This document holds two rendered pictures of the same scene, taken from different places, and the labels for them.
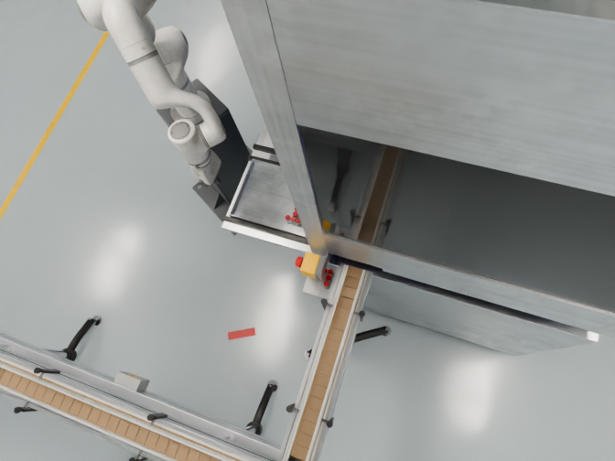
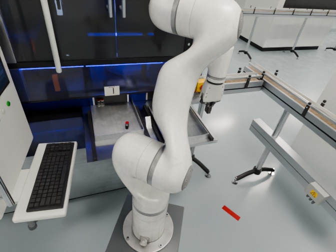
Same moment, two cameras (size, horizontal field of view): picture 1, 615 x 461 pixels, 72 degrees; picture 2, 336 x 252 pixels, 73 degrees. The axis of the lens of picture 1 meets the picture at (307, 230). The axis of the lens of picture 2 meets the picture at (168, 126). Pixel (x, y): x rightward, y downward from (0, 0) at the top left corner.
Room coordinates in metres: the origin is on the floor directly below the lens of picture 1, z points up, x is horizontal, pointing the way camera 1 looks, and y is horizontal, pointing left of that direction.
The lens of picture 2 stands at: (1.71, 0.57, 1.70)
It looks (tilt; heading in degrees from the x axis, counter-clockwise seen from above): 38 degrees down; 210
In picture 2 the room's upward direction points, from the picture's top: 7 degrees clockwise
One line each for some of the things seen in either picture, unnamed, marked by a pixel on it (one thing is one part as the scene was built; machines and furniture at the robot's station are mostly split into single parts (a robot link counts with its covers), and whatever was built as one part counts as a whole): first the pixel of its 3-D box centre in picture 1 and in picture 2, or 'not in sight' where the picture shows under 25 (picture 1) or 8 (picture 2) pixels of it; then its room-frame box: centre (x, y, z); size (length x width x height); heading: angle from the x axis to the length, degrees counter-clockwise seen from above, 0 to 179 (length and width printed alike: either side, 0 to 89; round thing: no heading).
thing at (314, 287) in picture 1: (325, 281); (196, 97); (0.37, 0.00, 0.87); 0.14 x 0.13 x 0.02; 54
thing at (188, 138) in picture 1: (189, 141); (219, 59); (0.81, 0.25, 1.35); 0.09 x 0.08 x 0.13; 97
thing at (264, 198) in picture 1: (280, 198); (176, 121); (0.75, 0.06, 0.90); 0.34 x 0.26 x 0.04; 53
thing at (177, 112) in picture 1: (183, 95); (149, 214); (1.35, 0.33, 0.95); 0.19 x 0.19 x 0.18
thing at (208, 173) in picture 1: (204, 165); (212, 89); (0.81, 0.26, 1.21); 0.10 x 0.07 x 0.11; 144
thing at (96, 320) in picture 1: (72, 356); not in sight; (0.63, 1.51, 0.07); 0.50 x 0.08 x 0.14; 144
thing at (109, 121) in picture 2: not in sight; (115, 116); (0.96, -0.23, 0.90); 0.34 x 0.26 x 0.04; 54
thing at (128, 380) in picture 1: (132, 380); (316, 193); (0.31, 0.97, 0.50); 0.12 x 0.05 x 0.09; 54
